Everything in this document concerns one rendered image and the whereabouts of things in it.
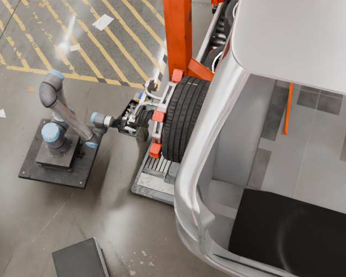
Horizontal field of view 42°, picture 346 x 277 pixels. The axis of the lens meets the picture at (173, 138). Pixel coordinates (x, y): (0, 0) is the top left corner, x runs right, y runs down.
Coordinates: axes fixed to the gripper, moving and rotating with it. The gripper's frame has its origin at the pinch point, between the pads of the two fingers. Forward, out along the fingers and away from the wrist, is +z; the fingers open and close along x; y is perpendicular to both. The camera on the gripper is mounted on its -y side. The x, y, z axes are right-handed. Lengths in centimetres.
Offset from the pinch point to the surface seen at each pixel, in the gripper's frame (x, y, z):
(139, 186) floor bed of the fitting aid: 15, 75, 0
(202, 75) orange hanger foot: -67, 6, 32
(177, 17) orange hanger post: -62, -59, 15
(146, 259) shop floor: 72, 83, 28
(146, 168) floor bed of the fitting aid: -4, 77, 0
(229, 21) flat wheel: -159, 33, 32
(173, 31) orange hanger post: -62, -44, 11
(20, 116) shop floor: -22, 83, -145
